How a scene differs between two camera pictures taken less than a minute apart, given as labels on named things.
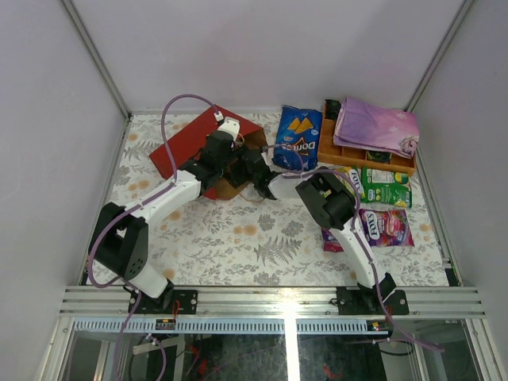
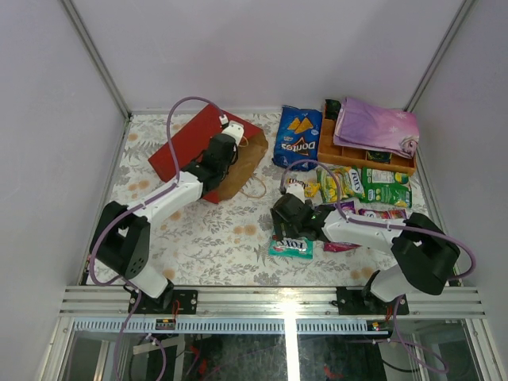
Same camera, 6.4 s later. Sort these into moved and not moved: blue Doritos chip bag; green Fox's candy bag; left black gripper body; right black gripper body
Moved: right black gripper body
Not moved: blue Doritos chip bag; green Fox's candy bag; left black gripper body
